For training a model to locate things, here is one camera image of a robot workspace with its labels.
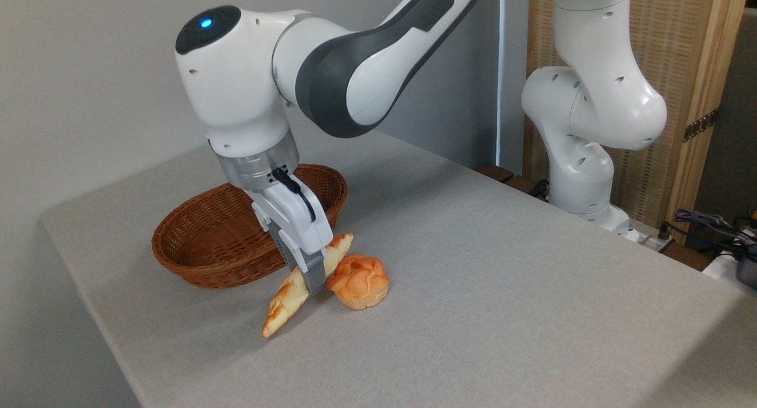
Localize tangled dark cables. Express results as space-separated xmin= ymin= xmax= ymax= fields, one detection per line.
xmin=665 ymin=208 xmax=757 ymax=262

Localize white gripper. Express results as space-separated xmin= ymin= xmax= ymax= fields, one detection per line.
xmin=251 ymin=173 xmax=334 ymax=296

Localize brass screen hinge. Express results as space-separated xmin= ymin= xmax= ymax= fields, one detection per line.
xmin=682 ymin=108 xmax=720 ymax=143

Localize brown wicker basket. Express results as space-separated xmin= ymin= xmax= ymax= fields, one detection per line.
xmin=151 ymin=163 xmax=348 ymax=289

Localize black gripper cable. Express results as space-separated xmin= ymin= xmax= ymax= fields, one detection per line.
xmin=271 ymin=167 xmax=318 ymax=223

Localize wooden woven folding screen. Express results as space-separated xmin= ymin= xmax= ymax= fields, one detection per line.
xmin=523 ymin=0 xmax=752 ymax=244

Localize dark wooden bench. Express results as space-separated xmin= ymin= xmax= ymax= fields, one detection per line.
xmin=475 ymin=163 xmax=552 ymax=200

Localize long twisted bread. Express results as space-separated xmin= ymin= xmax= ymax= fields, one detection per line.
xmin=262 ymin=232 xmax=354 ymax=339

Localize round orange bread bun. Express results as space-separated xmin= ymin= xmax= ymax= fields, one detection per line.
xmin=326 ymin=254 xmax=391 ymax=310

